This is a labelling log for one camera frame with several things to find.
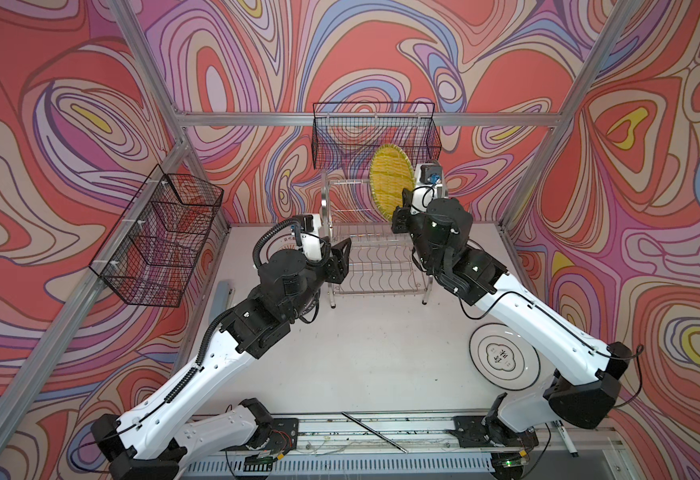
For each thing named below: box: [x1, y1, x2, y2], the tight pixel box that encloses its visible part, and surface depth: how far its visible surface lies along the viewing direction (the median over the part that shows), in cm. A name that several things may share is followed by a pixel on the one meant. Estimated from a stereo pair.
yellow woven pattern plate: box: [369, 144, 415, 221], surface depth 68 cm
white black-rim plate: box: [469, 323, 541, 391], surface depth 86 cm
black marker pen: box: [553, 419, 579, 458], surface depth 73 cm
